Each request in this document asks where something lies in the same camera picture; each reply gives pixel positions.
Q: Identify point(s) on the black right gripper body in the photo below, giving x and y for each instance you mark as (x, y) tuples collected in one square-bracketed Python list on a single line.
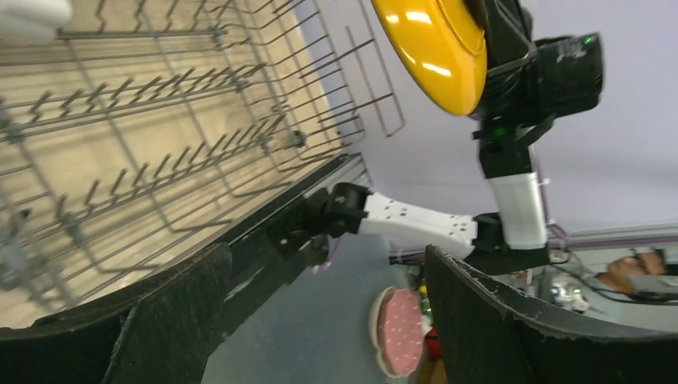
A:
[(529, 79)]

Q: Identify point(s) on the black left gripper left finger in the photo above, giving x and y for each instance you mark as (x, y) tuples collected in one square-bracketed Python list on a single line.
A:
[(157, 330)]

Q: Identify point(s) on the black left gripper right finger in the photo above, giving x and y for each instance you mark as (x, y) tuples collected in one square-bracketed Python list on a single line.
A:
[(492, 333)]

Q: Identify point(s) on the yellow patterned plate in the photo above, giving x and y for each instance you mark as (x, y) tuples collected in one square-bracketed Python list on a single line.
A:
[(441, 46)]

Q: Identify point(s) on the white scalloped bowl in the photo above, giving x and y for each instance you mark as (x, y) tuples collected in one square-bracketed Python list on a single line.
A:
[(34, 22)]

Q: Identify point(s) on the pink polka dot plate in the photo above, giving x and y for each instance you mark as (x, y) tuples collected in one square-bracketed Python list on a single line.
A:
[(399, 335)]

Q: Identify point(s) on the white plate under pink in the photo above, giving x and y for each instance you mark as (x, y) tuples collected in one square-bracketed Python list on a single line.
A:
[(373, 327)]

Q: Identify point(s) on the black table front rail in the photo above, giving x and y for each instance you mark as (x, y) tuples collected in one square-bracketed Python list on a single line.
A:
[(270, 248)]

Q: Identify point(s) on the grey wire dish rack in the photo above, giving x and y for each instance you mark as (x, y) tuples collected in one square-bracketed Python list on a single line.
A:
[(146, 128)]

